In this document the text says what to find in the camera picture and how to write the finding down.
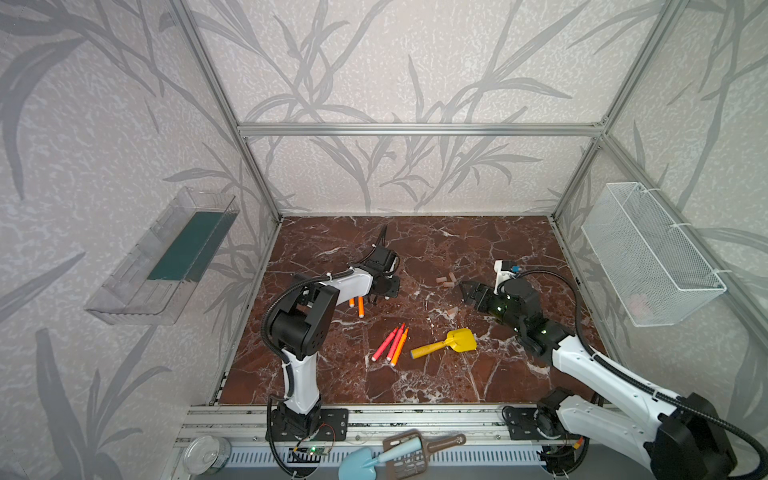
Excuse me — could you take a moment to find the pink marker pen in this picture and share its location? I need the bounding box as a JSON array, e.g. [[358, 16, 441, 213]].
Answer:
[[371, 327, 399, 362]]

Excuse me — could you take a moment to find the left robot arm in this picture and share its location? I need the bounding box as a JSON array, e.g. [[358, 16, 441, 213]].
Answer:
[[261, 245, 400, 435]]

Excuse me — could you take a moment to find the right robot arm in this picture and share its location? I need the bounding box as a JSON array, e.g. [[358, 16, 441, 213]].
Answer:
[[459, 275, 767, 479]]

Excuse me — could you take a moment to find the red marker pen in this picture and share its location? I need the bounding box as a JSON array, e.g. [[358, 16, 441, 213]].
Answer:
[[386, 323, 405, 362]]

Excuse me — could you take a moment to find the yellow toy shovel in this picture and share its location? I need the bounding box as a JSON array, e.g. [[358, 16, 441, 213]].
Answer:
[[411, 328, 477, 359]]

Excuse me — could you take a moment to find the brown toy rake sieve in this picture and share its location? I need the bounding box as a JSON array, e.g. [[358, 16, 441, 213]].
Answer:
[[382, 429, 467, 480]]

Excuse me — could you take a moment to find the small circuit board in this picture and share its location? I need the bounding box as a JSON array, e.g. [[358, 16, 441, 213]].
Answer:
[[290, 445, 329, 463]]

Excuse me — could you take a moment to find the light blue toy shovel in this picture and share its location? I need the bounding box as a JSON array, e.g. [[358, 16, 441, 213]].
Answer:
[[338, 438, 422, 480]]

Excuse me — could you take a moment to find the metal tin can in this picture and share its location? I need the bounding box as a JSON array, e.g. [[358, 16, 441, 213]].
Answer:
[[182, 435, 232, 476]]

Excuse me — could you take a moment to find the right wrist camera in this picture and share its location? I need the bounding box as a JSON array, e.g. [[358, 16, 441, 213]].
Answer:
[[494, 260, 521, 293]]

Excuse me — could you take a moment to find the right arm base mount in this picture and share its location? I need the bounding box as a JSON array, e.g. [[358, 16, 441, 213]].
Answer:
[[501, 405, 565, 440]]

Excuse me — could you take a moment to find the white wire mesh basket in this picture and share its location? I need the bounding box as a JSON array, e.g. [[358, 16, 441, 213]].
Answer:
[[582, 182, 727, 327]]

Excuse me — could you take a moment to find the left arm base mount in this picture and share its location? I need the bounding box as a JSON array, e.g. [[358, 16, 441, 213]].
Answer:
[[266, 404, 350, 442]]

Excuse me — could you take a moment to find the clear plastic wall bin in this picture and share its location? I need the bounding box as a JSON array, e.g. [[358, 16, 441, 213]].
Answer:
[[85, 187, 240, 326]]

